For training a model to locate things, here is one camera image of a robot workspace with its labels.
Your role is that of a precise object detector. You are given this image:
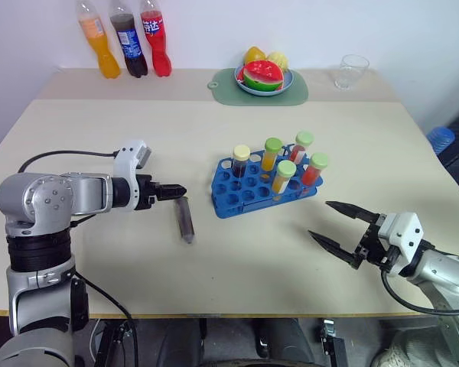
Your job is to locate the blue plate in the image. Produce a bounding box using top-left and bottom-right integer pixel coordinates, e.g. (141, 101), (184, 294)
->
(234, 64), (295, 97)

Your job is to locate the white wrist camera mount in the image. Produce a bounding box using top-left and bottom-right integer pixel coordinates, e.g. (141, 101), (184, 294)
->
(377, 211), (426, 277)
(112, 139), (154, 212)

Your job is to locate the black metal bracket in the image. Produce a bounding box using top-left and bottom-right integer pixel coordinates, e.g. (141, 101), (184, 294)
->
(320, 318), (348, 367)

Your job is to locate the yellow toy pepper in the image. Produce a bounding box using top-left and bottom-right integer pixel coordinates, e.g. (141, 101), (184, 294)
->
(243, 46), (269, 67)

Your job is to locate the blue test tube rack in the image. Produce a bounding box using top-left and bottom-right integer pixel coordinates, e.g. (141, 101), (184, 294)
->
(210, 142), (325, 219)

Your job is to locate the yellow cap dark test tube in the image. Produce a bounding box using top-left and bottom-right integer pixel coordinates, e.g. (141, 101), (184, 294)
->
(231, 145), (252, 181)

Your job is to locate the cola bottle blue label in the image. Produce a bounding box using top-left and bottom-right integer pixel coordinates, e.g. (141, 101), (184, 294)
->
(107, 0), (149, 79)

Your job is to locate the dark liquid test tube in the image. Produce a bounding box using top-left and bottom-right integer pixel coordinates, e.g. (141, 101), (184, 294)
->
(174, 196), (197, 245)

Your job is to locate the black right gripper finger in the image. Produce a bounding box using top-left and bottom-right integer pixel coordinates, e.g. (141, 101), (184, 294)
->
(307, 229), (363, 271)
(325, 200), (382, 230)

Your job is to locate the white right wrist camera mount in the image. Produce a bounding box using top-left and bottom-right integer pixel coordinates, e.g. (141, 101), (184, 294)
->
(377, 211), (426, 277)

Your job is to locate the green cap orange test tube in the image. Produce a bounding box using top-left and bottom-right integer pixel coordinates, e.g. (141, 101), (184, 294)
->
(260, 137), (285, 173)
(271, 159), (298, 202)

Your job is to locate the orange soda bottle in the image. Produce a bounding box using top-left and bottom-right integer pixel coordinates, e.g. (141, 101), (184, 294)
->
(76, 0), (122, 80)

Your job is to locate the black cable under arm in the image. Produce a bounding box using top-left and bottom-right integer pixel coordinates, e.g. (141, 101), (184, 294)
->
(69, 213), (139, 367)

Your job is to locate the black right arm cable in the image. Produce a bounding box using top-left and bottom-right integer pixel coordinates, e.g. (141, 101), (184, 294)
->
(380, 266), (459, 317)

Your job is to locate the clear glass cup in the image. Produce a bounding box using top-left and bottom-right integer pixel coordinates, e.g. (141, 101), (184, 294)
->
(334, 54), (370, 91)

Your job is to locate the green cap red test tube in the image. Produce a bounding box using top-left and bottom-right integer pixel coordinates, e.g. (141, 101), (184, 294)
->
(301, 151), (330, 189)
(288, 131), (315, 164)

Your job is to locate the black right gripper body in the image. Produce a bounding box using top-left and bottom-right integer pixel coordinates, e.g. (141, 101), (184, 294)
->
(353, 213), (398, 273)

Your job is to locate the red soda bottle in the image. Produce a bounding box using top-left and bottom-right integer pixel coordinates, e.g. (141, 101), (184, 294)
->
(138, 0), (174, 78)

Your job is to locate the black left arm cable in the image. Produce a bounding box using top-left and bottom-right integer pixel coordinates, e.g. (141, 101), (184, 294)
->
(18, 149), (119, 174)

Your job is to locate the green silicone mat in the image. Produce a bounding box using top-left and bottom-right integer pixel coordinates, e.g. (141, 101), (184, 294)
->
(207, 67), (310, 107)

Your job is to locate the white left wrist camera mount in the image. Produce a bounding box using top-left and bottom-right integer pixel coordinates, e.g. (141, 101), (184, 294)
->
(112, 139), (154, 212)

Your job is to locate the yellow toy pineapple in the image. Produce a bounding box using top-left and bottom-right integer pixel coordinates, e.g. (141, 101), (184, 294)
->
(265, 51), (292, 74)

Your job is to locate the grey mesh shoe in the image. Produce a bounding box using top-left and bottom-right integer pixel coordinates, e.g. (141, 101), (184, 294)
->
(369, 327), (447, 367)

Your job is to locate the dark rounded shape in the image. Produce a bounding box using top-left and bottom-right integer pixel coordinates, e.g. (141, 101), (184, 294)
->
(251, 318), (315, 364)

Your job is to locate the toy watermelon slice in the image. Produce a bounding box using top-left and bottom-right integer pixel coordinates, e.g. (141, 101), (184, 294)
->
(242, 60), (285, 94)

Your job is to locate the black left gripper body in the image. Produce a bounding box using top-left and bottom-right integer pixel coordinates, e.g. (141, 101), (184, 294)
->
(132, 174), (162, 212)

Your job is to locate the blue ribbed plastic object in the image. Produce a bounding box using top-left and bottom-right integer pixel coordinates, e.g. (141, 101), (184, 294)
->
(425, 126), (457, 156)

